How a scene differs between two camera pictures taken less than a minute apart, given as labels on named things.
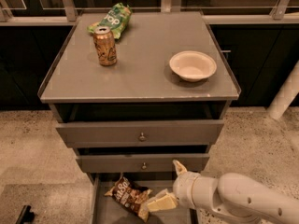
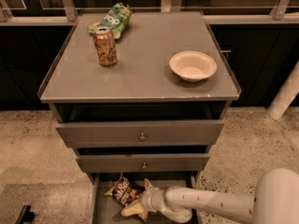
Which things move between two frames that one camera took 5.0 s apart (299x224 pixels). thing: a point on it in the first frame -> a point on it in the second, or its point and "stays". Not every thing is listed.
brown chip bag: [130, 197] stays
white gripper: [183, 187] -> [148, 199]
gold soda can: [106, 46] stays
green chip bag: [115, 20] stays
